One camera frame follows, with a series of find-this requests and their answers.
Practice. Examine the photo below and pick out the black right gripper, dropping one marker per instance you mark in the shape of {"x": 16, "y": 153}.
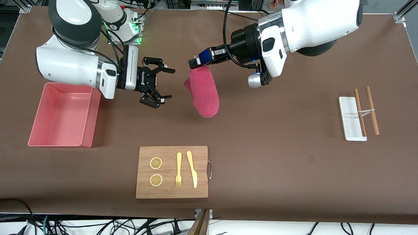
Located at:
{"x": 144, "y": 79}

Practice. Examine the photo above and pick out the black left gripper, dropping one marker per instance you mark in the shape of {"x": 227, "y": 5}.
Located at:
{"x": 244, "y": 44}

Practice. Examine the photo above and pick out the pink and grey cloth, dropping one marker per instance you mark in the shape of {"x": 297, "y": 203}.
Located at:
{"x": 204, "y": 94}

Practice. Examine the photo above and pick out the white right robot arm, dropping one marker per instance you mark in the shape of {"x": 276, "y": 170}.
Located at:
{"x": 65, "y": 62}

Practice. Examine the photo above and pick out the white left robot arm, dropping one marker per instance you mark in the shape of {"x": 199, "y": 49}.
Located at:
{"x": 310, "y": 26}

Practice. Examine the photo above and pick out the lemon slice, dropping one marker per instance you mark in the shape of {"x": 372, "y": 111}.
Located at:
{"x": 156, "y": 180}
{"x": 156, "y": 163}

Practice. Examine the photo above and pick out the yellow plastic fork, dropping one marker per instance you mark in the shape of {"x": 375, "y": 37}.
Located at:
{"x": 178, "y": 163}

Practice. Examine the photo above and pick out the yellow plastic knife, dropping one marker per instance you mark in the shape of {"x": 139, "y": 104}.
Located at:
{"x": 193, "y": 171}

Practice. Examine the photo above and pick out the pink plastic bin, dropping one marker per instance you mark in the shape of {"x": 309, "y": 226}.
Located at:
{"x": 62, "y": 117}

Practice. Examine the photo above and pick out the wooden cutting board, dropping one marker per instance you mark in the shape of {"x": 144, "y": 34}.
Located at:
{"x": 171, "y": 192}

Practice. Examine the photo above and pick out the wooden plank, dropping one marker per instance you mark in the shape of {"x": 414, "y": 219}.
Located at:
{"x": 200, "y": 225}

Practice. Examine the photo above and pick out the white rectangular tray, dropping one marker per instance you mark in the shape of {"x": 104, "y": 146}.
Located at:
{"x": 351, "y": 124}

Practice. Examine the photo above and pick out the white rubber band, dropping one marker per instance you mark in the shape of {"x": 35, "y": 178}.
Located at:
{"x": 366, "y": 112}

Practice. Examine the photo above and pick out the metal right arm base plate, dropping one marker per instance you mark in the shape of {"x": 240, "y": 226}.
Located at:
{"x": 138, "y": 39}

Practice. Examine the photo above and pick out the small white bracket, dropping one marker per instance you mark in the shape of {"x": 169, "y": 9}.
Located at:
{"x": 210, "y": 213}

